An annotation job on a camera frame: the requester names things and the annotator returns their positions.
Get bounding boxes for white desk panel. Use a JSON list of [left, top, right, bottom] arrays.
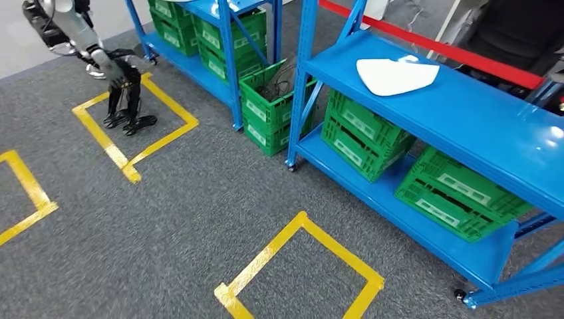
[[425, 0, 464, 60], [361, 0, 391, 21]]

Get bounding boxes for black silver humanoid robot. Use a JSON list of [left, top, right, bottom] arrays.
[[22, 0, 158, 136]]

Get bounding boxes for white curved plastic panel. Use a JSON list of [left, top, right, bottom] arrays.
[[356, 54, 440, 97]]

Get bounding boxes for red barrier belt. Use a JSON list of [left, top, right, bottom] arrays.
[[318, 0, 545, 91]]

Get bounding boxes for blue metal shelf rack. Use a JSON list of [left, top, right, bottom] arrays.
[[285, 0, 564, 309], [124, 0, 284, 132]]

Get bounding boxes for black cable bundle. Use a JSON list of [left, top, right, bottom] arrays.
[[257, 63, 297, 102]]

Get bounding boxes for yellow floor tape marking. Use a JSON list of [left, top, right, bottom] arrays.
[[0, 150, 59, 247]]

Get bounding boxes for black office chair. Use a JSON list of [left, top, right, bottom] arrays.
[[454, 0, 564, 76]]

